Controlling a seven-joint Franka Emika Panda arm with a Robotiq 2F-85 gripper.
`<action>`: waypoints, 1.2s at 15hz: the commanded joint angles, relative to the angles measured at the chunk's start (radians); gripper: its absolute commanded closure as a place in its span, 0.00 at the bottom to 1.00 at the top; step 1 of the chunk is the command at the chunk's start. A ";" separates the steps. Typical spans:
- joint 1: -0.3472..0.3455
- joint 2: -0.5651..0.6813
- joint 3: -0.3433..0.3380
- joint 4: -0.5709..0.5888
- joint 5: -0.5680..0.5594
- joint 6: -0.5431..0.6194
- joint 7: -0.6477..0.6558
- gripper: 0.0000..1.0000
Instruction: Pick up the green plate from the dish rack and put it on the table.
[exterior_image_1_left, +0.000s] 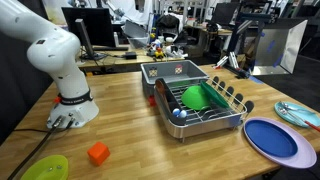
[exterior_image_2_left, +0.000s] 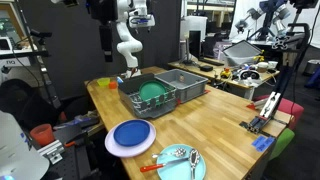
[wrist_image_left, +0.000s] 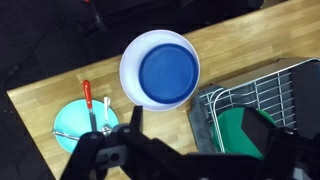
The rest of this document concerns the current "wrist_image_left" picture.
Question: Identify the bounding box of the metal dish rack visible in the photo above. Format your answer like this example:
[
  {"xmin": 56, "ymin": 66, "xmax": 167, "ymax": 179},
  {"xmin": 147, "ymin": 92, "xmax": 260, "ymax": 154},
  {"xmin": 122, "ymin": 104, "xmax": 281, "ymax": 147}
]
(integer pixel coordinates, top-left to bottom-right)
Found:
[{"xmin": 189, "ymin": 57, "xmax": 320, "ymax": 153}]

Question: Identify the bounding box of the lavender large plate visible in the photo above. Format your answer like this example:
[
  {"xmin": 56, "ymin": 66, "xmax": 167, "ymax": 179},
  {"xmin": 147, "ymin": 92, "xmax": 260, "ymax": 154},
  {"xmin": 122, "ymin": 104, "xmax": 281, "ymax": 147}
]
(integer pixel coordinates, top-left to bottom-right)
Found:
[{"xmin": 119, "ymin": 30, "xmax": 200, "ymax": 111}]

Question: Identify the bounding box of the red handled knife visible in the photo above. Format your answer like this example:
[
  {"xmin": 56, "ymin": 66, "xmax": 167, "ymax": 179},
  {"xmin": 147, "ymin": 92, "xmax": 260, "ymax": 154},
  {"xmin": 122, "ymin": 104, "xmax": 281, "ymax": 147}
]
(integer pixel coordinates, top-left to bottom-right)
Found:
[{"xmin": 82, "ymin": 80, "xmax": 97, "ymax": 131}]

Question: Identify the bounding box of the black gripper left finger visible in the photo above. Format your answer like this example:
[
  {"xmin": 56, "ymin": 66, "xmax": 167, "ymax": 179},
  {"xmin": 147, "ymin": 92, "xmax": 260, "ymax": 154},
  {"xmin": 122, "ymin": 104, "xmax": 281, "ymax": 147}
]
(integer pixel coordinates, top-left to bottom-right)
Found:
[{"xmin": 129, "ymin": 106, "xmax": 143, "ymax": 134}]

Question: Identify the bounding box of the light blue plate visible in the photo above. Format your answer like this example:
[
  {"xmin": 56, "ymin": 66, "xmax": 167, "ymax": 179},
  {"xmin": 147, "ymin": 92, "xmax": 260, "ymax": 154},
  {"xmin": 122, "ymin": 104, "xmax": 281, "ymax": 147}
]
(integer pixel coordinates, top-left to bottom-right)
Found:
[{"xmin": 53, "ymin": 99, "xmax": 119, "ymax": 153}]

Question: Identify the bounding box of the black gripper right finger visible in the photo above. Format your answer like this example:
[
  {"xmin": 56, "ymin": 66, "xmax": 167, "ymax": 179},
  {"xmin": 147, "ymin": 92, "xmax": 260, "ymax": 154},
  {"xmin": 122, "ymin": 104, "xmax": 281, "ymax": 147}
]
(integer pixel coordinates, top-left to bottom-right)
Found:
[{"xmin": 241, "ymin": 108, "xmax": 276, "ymax": 157}]

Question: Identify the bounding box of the silver spoon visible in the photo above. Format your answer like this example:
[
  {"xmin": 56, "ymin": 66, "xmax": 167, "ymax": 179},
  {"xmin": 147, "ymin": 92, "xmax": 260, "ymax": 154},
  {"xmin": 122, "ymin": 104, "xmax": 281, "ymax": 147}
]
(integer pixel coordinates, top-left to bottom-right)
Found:
[{"xmin": 101, "ymin": 97, "xmax": 112, "ymax": 136}]

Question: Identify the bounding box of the green plate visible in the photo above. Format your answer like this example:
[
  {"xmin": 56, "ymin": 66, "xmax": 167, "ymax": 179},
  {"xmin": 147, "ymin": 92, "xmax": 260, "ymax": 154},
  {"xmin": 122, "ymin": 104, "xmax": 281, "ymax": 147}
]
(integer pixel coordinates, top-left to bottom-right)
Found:
[{"xmin": 210, "ymin": 107, "xmax": 278, "ymax": 160}]

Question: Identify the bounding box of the silver fork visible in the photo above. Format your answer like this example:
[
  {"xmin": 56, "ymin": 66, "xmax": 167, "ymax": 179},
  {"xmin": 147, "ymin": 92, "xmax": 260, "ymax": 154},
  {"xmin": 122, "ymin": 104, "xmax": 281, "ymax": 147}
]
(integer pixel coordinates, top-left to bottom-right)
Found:
[{"xmin": 52, "ymin": 130, "xmax": 80, "ymax": 141}]

